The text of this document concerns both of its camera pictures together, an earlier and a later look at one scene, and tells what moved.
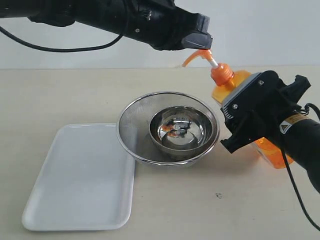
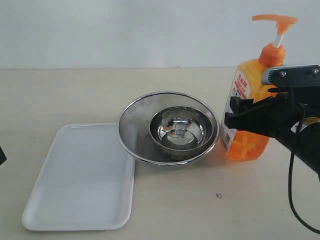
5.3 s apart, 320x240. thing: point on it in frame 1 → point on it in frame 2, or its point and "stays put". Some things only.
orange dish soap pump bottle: x=229 y=85 → x=242 y=145
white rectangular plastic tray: x=86 y=182 stays put
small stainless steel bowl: x=181 y=129 stays put
